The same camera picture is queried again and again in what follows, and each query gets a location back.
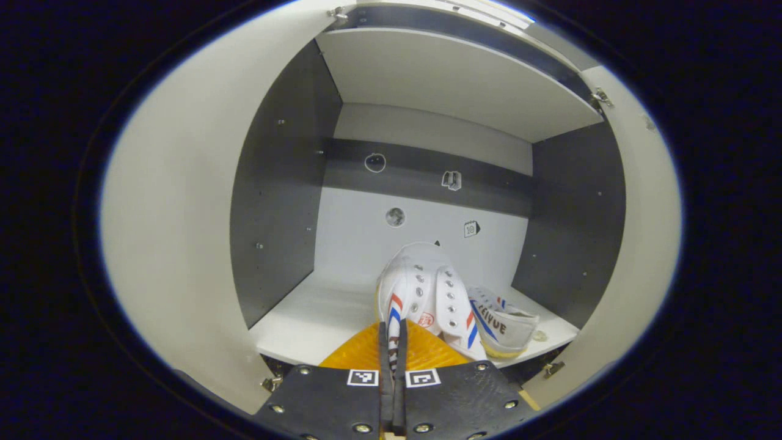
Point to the white striped shoe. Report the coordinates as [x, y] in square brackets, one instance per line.
[510, 327]
[421, 287]

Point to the grey shoe cabinet door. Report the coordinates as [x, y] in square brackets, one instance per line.
[647, 244]
[177, 214]

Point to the grey cabinet shelf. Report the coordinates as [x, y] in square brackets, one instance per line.
[311, 318]
[446, 79]

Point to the metal door hinge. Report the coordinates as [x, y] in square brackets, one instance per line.
[553, 368]
[601, 98]
[271, 384]
[337, 13]

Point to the grey shoe cabinet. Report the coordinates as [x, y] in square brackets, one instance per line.
[281, 201]

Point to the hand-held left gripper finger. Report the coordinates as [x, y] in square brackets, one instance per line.
[400, 403]
[386, 403]

